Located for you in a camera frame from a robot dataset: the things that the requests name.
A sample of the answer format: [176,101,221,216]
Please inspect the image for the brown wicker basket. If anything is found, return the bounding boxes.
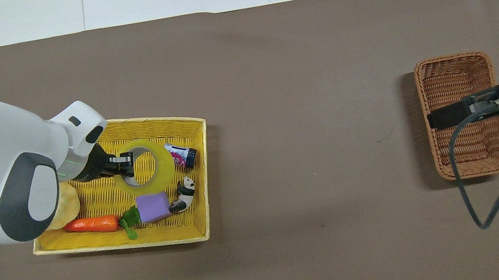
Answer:
[411,46,499,185]

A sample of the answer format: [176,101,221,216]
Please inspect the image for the pale yellow toy potato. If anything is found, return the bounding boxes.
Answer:
[38,181,85,232]

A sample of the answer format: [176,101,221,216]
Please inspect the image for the yellow tape roll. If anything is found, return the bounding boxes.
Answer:
[110,134,179,201]

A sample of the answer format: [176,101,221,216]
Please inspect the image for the purple foam block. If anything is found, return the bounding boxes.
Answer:
[134,189,174,226]

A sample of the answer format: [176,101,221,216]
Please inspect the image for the panda figure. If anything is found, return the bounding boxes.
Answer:
[164,174,200,215]

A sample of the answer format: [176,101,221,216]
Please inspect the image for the orange toy carrot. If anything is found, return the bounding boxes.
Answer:
[61,205,144,252]

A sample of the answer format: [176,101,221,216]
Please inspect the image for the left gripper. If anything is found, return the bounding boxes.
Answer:
[69,141,111,185]

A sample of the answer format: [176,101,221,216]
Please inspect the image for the yellow woven basket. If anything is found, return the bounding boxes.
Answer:
[14,103,226,270]

